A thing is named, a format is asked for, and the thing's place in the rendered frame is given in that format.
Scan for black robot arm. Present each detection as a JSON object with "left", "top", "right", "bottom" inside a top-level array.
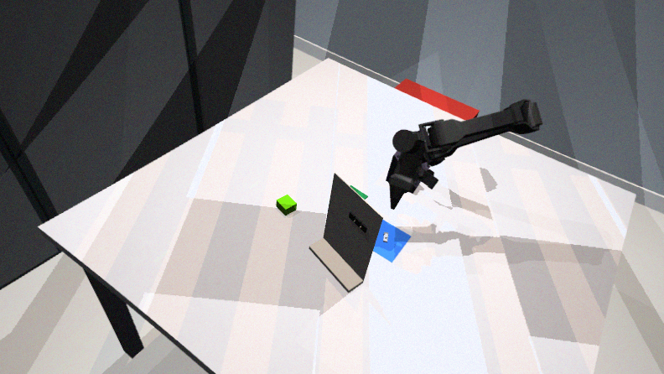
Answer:
[{"left": 392, "top": 99, "right": 543, "bottom": 190}]

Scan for green flat rectangular block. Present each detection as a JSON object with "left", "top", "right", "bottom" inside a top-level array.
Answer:
[{"left": 350, "top": 185, "right": 368, "bottom": 200}]

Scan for blue flat square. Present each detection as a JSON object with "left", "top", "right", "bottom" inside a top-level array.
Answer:
[{"left": 373, "top": 220, "right": 411, "bottom": 262}]

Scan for small green block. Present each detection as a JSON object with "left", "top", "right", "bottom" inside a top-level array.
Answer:
[{"left": 276, "top": 195, "right": 297, "bottom": 216}]

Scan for grey panel with sockets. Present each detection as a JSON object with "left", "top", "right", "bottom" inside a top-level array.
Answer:
[{"left": 309, "top": 173, "right": 383, "bottom": 293}]

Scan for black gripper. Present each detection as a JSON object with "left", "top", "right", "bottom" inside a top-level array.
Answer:
[{"left": 388, "top": 153, "right": 422, "bottom": 210}]

